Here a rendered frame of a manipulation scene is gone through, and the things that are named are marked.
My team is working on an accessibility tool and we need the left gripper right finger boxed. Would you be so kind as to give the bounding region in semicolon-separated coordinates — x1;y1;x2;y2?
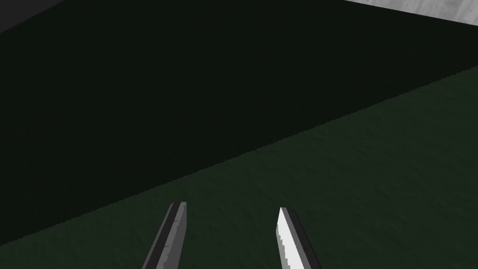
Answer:
276;207;323;269

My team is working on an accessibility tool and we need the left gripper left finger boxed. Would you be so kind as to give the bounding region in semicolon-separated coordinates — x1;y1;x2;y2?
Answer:
141;201;188;269

